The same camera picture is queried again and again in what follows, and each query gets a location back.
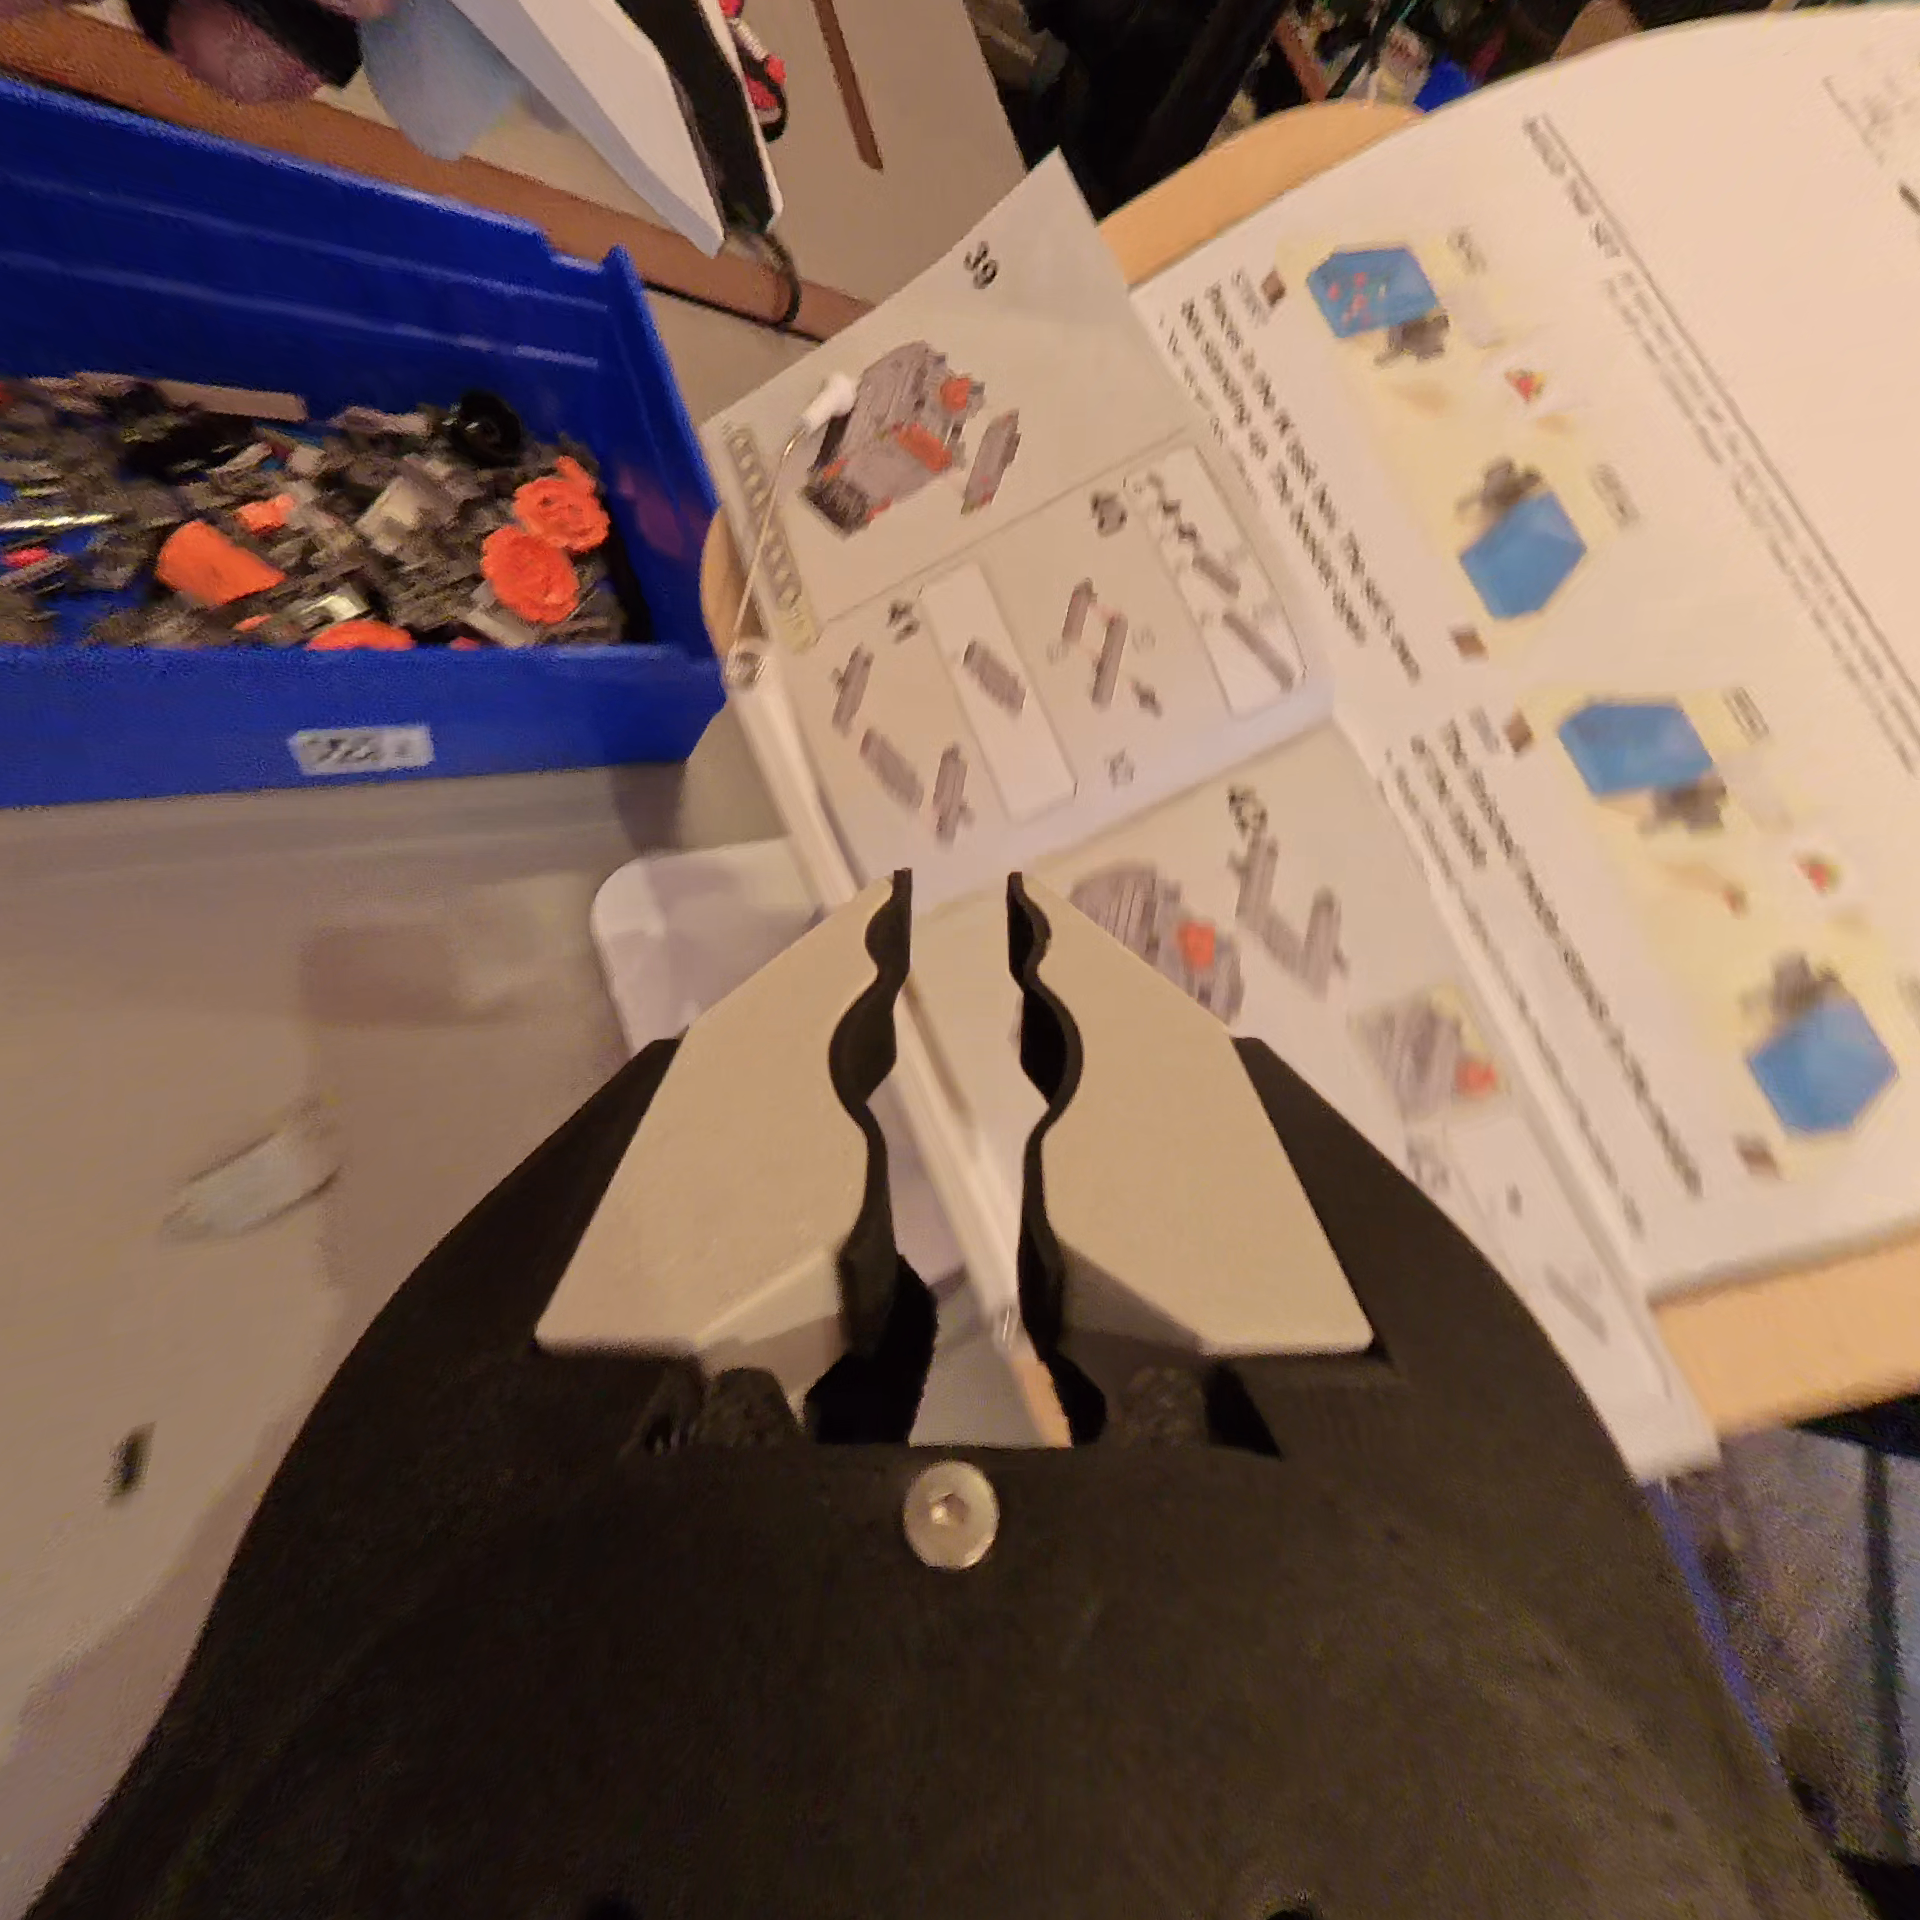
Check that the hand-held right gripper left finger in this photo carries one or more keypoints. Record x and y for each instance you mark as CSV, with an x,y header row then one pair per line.
x,y
720,1201

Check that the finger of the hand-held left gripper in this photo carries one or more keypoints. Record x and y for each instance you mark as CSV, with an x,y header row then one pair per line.
x,y
592,77

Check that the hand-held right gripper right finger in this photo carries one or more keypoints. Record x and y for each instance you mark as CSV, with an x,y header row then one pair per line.
x,y
1201,1201

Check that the instruction booklet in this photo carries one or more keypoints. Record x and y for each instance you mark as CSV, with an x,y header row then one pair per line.
x,y
1049,629

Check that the pile of toy block pieces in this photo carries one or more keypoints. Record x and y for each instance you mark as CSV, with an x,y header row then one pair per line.
x,y
299,557

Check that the blue parts bin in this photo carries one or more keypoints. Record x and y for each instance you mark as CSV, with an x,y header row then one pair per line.
x,y
149,722

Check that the printed task sheet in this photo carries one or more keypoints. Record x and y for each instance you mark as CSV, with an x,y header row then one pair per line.
x,y
1723,525

